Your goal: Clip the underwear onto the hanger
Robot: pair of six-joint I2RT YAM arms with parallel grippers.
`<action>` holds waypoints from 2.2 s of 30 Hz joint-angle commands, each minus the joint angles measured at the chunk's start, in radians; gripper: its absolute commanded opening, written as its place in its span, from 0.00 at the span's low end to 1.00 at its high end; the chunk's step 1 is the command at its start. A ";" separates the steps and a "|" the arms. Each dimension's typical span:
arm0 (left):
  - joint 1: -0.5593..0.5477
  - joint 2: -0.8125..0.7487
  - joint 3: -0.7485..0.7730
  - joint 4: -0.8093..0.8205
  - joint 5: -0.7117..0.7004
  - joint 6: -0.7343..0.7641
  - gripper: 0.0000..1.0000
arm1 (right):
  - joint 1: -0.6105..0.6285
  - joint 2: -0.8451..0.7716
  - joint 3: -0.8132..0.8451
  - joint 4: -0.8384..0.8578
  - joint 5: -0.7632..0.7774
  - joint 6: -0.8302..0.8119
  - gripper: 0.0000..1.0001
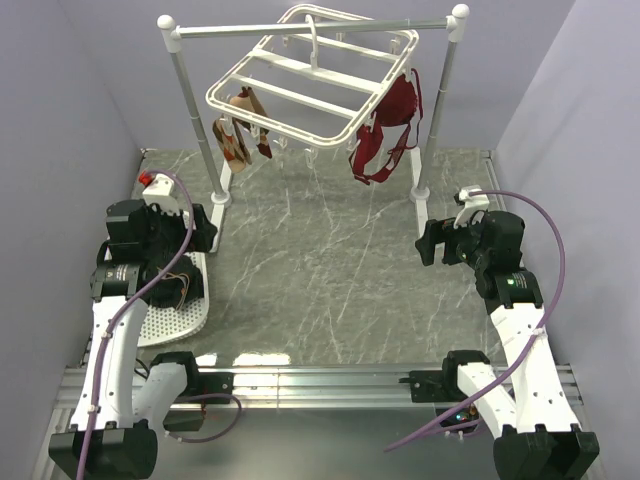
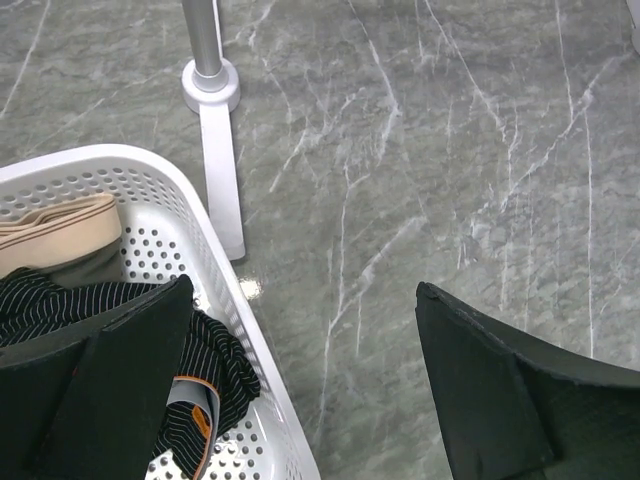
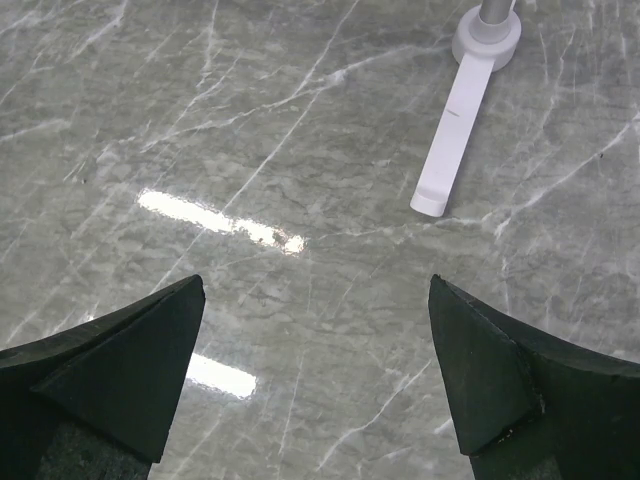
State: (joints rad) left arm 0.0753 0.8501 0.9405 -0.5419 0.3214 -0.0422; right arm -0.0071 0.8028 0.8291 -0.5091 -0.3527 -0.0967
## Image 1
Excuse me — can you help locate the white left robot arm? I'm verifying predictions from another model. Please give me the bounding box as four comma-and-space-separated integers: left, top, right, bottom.
48, 200, 230, 479

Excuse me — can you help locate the black striped underwear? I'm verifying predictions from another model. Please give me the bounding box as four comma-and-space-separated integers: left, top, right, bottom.
142, 255, 204, 310

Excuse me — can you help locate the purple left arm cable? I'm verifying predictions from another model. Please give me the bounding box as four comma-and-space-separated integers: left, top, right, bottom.
73, 171, 243, 480

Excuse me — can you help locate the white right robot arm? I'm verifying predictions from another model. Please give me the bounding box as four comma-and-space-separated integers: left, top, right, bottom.
416, 211, 600, 479

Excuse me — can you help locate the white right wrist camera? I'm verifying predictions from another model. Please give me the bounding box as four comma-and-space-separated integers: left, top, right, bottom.
454, 185, 490, 228

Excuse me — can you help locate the white drying rack stand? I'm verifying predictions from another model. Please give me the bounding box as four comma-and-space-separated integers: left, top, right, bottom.
157, 4, 470, 227

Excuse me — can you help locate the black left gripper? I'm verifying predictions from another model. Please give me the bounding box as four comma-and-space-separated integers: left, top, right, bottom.
142, 198, 216, 260

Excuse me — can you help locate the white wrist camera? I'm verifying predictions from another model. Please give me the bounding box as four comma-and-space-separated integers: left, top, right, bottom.
454, 185, 490, 228
138, 171, 181, 216

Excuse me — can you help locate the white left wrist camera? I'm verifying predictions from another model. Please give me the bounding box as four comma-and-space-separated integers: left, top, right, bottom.
138, 171, 181, 216

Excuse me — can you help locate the white perforated basket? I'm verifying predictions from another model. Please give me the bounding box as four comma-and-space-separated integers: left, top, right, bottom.
102, 209, 210, 348

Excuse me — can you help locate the aluminium mounting rail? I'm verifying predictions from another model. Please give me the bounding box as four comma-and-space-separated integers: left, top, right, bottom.
54, 363, 585, 411

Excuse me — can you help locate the red lace bra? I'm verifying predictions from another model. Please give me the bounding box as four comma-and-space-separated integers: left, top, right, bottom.
348, 68, 424, 185

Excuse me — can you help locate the beige brown sock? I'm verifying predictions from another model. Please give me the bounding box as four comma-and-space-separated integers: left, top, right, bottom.
228, 86, 275, 160

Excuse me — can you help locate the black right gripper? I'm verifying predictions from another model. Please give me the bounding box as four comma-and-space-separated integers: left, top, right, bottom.
414, 211, 491, 270

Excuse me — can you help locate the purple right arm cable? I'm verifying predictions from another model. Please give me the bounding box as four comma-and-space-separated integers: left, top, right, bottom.
383, 188, 565, 453

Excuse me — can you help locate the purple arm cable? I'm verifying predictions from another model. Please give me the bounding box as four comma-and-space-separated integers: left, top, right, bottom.
383, 188, 565, 453
73, 171, 243, 480

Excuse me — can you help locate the argyle patterned sock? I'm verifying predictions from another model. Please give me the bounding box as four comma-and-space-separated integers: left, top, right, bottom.
212, 116, 252, 174

